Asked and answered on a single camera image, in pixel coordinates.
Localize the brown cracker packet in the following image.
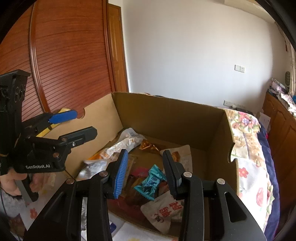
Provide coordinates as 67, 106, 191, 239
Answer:
124, 154, 137, 185

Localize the pink squid snack packet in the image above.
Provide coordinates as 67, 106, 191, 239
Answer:
122, 165, 169, 206

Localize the white orange snack pouch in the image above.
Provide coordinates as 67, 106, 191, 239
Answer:
87, 128, 145, 161

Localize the teal candy wrapper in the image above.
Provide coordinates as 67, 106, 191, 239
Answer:
134, 165, 167, 201

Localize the silver blue foil pouch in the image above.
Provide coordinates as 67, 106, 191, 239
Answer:
76, 159, 111, 181

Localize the white red snack pouch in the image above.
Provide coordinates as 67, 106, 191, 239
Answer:
140, 191, 184, 234

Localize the person's left hand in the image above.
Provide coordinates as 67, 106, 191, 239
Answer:
0, 172, 56, 197

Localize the small silver foil packet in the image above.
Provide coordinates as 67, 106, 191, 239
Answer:
168, 145, 193, 172

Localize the yellow Pikachu plush toy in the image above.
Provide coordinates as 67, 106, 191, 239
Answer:
37, 108, 70, 138

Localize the orange candy wrapper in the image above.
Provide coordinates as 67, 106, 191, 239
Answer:
139, 139, 166, 154

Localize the brown cardboard box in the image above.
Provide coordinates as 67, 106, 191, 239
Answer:
39, 92, 239, 238

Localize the floral white bed sheet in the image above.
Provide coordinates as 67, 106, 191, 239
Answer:
19, 171, 181, 241

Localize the wooden louvered wardrobe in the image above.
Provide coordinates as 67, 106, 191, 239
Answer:
1, 1, 129, 120

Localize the floral quilt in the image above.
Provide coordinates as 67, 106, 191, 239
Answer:
224, 109, 274, 231

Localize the dark blue blanket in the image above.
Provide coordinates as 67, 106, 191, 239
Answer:
257, 122, 280, 240

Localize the white paper card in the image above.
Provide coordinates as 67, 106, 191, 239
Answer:
256, 112, 271, 133

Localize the wooden sideboard cabinet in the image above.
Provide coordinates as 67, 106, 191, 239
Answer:
262, 93, 296, 211

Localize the clutter on cabinet top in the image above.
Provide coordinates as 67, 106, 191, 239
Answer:
268, 78, 295, 117

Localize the white wall switch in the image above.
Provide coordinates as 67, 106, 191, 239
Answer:
234, 65, 245, 73

